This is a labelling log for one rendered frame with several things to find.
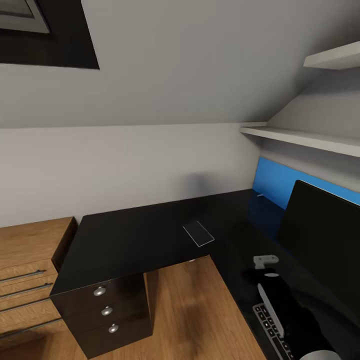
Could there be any keyboard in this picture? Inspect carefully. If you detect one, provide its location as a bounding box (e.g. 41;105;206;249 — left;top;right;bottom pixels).
252;302;295;360

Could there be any notebook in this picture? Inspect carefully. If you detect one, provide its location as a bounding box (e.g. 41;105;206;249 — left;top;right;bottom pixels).
183;220;215;247

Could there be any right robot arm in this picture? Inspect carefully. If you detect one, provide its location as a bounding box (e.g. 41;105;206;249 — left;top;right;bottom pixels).
241;255;342;360

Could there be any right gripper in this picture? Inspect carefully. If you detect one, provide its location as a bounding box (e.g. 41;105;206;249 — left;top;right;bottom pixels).
241;267;276;286

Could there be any monitor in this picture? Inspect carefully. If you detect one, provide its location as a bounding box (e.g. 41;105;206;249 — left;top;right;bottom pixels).
275;179;360;334

